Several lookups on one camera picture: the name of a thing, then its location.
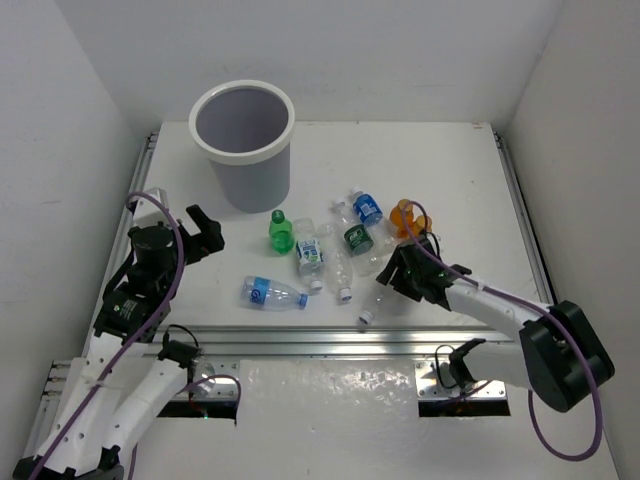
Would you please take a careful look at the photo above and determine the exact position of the white front cover panel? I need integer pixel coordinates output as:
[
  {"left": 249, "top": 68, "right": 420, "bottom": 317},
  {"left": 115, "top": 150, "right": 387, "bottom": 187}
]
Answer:
[{"left": 239, "top": 360, "right": 417, "bottom": 423}]

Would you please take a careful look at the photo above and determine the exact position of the orange juice bottle rear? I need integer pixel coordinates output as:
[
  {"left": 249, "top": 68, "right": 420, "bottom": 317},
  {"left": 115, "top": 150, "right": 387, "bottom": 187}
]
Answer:
[{"left": 389, "top": 199, "right": 415, "bottom": 239}]

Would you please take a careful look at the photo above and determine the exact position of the aluminium front rail frame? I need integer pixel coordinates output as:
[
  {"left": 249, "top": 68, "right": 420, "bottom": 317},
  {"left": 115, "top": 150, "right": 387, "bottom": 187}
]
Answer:
[{"left": 39, "top": 324, "right": 596, "bottom": 416}]

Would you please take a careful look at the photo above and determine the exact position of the clear bottle dark blue label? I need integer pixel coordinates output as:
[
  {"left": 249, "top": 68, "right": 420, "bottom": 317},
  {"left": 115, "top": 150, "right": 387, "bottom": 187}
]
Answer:
[{"left": 350, "top": 187, "right": 383, "bottom": 226}]

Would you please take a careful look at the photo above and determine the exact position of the clear bottle green white label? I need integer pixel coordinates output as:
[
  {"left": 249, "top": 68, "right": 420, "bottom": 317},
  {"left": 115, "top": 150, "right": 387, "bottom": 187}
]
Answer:
[{"left": 293, "top": 218, "right": 325, "bottom": 293}]

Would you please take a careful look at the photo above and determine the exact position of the clear bottle dark green label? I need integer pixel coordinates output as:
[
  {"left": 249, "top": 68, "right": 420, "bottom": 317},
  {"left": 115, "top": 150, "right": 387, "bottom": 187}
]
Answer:
[{"left": 331, "top": 199, "right": 395, "bottom": 277}]

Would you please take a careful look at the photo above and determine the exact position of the aluminium left side rail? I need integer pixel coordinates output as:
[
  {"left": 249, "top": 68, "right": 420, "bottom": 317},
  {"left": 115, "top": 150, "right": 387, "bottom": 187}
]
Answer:
[{"left": 82, "top": 129, "right": 159, "bottom": 356}]

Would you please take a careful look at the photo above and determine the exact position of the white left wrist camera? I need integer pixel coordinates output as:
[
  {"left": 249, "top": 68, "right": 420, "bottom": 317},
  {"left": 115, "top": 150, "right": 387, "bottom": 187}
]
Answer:
[{"left": 132, "top": 187, "right": 169, "bottom": 228}]

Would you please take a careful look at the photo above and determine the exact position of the orange juice bottle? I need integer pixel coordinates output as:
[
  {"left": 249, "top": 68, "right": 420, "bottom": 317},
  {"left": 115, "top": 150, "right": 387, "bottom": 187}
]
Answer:
[
  {"left": 411, "top": 215, "right": 432, "bottom": 237},
  {"left": 389, "top": 199, "right": 415, "bottom": 239}
]

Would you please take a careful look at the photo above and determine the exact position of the clear bottle light blue label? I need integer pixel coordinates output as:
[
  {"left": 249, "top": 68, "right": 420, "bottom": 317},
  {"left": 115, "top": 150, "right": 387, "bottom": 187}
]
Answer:
[{"left": 241, "top": 276, "right": 308, "bottom": 311}]

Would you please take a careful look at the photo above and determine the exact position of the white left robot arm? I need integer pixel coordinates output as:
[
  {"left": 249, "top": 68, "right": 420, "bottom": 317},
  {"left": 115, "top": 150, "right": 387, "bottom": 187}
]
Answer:
[{"left": 12, "top": 188, "right": 224, "bottom": 479}]

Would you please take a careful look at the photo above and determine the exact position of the orange juice bottle front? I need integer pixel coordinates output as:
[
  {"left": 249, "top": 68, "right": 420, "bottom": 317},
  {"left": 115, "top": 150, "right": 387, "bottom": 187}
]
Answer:
[{"left": 411, "top": 215, "right": 432, "bottom": 237}]

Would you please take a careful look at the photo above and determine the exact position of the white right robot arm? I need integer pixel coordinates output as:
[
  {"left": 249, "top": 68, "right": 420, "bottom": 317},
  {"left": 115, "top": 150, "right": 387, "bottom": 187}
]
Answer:
[{"left": 376, "top": 238, "right": 615, "bottom": 412}]

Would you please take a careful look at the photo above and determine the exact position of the clear unlabelled bottle blue cap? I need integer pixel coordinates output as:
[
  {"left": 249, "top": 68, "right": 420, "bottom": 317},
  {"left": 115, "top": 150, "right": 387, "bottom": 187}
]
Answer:
[{"left": 317, "top": 222, "right": 353, "bottom": 304}]

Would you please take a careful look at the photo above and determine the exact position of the green plastic bottle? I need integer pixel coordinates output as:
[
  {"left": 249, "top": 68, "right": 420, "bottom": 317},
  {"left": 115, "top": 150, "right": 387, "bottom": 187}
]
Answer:
[{"left": 269, "top": 209, "right": 294, "bottom": 254}]

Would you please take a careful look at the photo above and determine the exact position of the grey bin with white rim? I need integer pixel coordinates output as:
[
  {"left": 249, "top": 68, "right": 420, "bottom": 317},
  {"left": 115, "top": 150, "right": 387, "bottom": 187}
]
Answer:
[{"left": 188, "top": 80, "right": 296, "bottom": 213}]

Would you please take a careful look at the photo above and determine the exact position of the clear bottle white cap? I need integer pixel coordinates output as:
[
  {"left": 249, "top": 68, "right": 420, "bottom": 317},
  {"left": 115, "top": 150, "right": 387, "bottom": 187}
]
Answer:
[{"left": 357, "top": 285, "right": 401, "bottom": 327}]

